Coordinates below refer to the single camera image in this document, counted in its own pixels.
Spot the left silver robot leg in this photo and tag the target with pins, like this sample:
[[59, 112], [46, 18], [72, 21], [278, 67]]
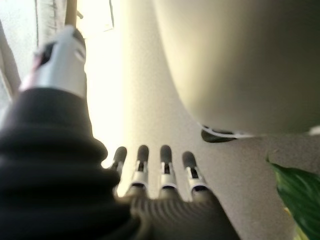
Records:
[[237, 62]]

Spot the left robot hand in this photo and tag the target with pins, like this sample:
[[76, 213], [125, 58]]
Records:
[[50, 175]]

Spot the green leafy plant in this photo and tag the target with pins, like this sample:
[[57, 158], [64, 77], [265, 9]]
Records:
[[297, 195]]

